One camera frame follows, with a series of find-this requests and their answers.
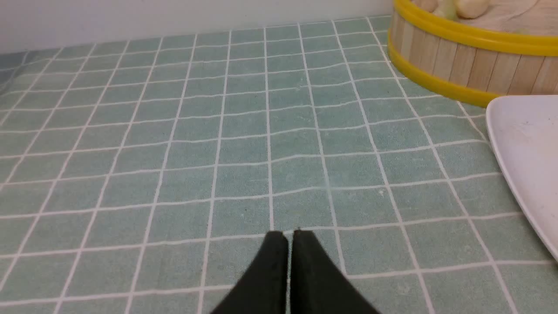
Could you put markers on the bamboo steamer basket yellow rims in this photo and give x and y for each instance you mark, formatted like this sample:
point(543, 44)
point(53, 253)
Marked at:
point(510, 50)

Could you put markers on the pink dumpling steamer left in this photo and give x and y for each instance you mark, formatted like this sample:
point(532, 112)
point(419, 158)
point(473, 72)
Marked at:
point(427, 5)

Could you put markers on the green checkered tablecloth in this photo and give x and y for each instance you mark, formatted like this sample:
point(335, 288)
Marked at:
point(141, 176)

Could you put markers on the pale dumpling in steamer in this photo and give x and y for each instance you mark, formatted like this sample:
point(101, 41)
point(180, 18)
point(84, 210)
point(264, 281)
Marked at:
point(471, 9)

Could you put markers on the green dumpling in steamer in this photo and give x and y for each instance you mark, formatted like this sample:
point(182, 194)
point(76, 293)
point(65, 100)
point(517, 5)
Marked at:
point(446, 9)

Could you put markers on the white square plate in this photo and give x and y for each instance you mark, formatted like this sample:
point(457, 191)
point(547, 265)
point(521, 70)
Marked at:
point(523, 133)

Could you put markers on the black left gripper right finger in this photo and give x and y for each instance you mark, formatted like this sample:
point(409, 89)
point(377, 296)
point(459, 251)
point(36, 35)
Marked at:
point(317, 286)

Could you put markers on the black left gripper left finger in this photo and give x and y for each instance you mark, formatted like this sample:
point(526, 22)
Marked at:
point(262, 287)

